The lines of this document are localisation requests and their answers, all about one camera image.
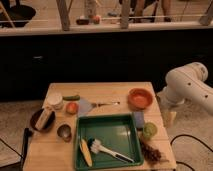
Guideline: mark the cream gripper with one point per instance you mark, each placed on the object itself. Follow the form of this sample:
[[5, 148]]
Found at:
[[168, 115]]

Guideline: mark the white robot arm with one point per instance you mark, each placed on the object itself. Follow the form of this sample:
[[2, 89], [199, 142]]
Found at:
[[185, 83]]

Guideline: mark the small metal cup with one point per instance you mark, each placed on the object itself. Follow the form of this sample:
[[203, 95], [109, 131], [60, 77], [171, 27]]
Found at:
[[64, 132]]

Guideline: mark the green apple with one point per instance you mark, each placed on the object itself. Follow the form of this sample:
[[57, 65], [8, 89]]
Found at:
[[149, 130]]

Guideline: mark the orange plastic bowl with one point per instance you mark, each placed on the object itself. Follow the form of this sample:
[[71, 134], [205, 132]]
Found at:
[[140, 98]]

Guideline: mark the purple grape bunch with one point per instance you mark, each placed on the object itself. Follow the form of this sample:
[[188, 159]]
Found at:
[[152, 155]]

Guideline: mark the green plastic tray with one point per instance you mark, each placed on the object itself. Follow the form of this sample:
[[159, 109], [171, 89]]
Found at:
[[116, 132]]

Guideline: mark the white dish brush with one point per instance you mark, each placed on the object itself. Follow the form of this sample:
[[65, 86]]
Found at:
[[95, 146]]

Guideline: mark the light blue cloth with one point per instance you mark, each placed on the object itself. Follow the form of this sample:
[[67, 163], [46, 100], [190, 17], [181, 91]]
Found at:
[[84, 107]]

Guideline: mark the yellow corn cob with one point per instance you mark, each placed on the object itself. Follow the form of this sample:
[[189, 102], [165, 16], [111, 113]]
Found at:
[[86, 153]]

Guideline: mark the red apple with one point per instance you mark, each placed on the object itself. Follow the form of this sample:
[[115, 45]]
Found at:
[[72, 108]]

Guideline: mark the green cucumber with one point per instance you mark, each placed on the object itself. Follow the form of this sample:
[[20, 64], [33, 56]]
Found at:
[[71, 98]]

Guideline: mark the wooden table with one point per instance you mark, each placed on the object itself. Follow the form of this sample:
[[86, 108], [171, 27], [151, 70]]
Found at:
[[48, 152]]

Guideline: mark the beige bread slice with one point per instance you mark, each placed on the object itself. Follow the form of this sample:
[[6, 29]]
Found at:
[[44, 117]]

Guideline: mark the black handle tool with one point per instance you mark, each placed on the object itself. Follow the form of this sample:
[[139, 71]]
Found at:
[[27, 134]]

